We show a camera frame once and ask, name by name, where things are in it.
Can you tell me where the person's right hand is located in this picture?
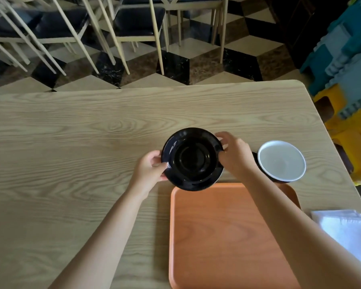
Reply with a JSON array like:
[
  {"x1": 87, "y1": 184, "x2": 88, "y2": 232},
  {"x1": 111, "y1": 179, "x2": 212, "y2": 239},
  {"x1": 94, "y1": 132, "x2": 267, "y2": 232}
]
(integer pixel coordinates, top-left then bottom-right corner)
[{"x1": 214, "y1": 131, "x2": 257, "y2": 181}]

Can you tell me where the cream chair with dark seat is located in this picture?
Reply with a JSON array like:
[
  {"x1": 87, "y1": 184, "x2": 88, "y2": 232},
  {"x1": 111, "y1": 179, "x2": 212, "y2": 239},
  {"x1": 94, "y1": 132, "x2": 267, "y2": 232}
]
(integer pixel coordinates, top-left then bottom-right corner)
[
  {"x1": 30, "y1": 0, "x2": 130, "y2": 75},
  {"x1": 107, "y1": 0, "x2": 171, "y2": 75},
  {"x1": 158, "y1": 0, "x2": 230, "y2": 64},
  {"x1": 0, "y1": 0, "x2": 67, "y2": 76}
]

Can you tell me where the stack of yellow plastic stools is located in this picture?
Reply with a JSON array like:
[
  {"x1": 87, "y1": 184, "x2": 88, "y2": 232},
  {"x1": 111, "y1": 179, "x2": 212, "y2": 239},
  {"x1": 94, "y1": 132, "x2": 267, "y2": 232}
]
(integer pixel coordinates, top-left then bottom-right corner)
[{"x1": 313, "y1": 83, "x2": 361, "y2": 186}]

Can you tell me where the person's left forearm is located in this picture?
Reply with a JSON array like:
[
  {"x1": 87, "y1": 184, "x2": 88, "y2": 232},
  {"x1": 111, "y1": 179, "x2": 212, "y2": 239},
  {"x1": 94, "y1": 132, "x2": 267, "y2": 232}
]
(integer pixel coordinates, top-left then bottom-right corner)
[{"x1": 48, "y1": 184, "x2": 151, "y2": 289}]

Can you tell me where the stack of blue plastic stools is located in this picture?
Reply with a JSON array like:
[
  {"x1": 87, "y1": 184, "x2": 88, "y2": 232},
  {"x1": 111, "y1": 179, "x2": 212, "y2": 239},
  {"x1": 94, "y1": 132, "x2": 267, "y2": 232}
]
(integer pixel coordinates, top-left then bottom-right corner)
[{"x1": 299, "y1": 0, "x2": 361, "y2": 119}]

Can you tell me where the white bowl with black outside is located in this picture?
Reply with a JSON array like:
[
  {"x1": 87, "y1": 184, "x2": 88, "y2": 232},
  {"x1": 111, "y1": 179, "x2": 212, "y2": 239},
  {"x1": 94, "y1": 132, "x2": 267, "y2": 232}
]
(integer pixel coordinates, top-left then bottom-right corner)
[{"x1": 252, "y1": 140, "x2": 307, "y2": 183}]

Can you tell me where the person's left hand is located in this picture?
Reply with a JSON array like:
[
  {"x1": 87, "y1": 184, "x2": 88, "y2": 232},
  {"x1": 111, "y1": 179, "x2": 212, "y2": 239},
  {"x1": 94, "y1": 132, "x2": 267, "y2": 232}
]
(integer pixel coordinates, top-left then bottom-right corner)
[{"x1": 129, "y1": 150, "x2": 169, "y2": 200}]

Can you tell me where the orange plastic tray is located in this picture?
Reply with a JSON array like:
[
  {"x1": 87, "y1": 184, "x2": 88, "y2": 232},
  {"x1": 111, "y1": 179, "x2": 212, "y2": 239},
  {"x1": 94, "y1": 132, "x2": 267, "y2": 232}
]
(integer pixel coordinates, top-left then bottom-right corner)
[{"x1": 169, "y1": 182, "x2": 302, "y2": 289}]

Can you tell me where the black ceramic plate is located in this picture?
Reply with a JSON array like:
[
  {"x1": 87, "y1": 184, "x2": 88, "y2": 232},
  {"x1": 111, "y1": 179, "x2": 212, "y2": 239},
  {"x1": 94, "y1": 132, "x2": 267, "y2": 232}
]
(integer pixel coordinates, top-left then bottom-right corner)
[{"x1": 161, "y1": 127, "x2": 225, "y2": 192}]

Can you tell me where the dark wooden cabinet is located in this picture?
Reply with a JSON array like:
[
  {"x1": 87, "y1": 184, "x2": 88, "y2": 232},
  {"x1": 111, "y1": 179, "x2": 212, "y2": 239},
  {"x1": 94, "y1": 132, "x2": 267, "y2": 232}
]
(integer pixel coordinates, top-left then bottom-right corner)
[{"x1": 264, "y1": 0, "x2": 354, "y2": 70}]

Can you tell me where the person's right forearm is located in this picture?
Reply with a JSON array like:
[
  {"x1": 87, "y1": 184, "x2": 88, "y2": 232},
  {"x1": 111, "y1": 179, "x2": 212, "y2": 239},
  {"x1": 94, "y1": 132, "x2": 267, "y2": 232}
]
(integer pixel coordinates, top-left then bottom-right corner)
[{"x1": 238, "y1": 165, "x2": 361, "y2": 289}]

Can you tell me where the white folded cloth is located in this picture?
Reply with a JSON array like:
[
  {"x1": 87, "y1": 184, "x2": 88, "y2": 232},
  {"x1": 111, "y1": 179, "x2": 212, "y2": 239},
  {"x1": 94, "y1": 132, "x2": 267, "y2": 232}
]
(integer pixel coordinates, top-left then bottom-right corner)
[{"x1": 311, "y1": 209, "x2": 361, "y2": 273}]

